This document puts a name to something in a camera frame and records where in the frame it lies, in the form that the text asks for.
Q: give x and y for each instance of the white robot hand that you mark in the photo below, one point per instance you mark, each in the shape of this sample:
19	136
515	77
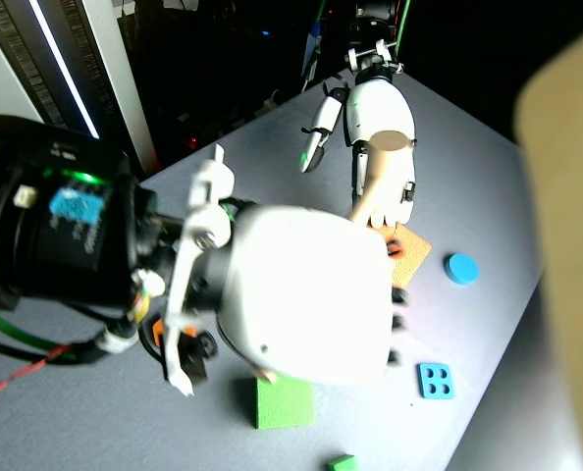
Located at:
301	294
380	108

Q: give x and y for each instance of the large orange foam cube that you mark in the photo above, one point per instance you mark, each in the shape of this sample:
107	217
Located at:
411	255

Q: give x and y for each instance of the blue square four-hole block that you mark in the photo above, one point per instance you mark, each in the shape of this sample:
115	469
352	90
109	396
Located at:
436	381

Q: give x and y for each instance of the small green block letter Y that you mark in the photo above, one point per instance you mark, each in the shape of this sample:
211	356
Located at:
343	463

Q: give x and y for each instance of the large green foam cube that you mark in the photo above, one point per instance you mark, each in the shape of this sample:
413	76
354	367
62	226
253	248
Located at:
284	402

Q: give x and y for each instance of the grey table cloth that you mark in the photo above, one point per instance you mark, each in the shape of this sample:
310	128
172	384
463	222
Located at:
468	196

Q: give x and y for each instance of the blue round disc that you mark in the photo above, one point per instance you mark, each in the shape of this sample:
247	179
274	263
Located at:
461	269

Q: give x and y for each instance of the blurred beige panel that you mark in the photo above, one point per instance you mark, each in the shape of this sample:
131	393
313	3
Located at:
566	245

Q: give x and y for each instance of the white panel with light strip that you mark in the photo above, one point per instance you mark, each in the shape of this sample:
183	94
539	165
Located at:
110	59

